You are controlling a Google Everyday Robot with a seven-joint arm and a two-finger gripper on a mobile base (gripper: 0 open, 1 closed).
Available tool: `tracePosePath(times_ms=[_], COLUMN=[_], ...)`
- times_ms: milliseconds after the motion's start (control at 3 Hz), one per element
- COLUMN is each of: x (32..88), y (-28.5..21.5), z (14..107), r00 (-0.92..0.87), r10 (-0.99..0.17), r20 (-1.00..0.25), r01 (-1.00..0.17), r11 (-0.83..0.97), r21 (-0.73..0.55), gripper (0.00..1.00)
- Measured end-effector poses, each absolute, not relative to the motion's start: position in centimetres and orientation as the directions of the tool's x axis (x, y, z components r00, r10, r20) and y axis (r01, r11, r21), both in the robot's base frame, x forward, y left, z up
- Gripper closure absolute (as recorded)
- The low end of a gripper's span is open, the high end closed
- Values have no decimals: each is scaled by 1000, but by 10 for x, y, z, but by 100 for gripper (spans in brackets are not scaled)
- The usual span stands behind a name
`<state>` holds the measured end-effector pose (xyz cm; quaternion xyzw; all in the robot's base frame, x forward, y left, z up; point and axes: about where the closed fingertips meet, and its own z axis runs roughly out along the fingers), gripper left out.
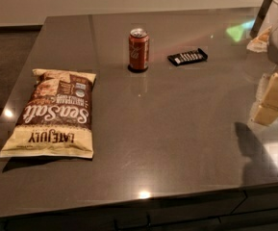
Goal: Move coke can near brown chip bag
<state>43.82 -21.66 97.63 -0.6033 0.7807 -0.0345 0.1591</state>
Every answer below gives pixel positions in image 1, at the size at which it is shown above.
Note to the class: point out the black snack bar wrapper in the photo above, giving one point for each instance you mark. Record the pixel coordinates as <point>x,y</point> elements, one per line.
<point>189,57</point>

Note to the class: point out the red coke can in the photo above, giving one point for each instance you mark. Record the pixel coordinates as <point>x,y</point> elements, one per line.
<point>138,50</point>

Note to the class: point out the dark box behind cup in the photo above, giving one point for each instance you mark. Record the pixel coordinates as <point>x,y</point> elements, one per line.
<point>260,18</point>

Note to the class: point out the brown sea salt chip bag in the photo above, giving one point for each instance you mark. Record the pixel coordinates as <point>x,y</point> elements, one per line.
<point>56,121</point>

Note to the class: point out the crumpled snack wrapper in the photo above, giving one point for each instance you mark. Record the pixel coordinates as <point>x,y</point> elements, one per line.
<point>260,42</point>

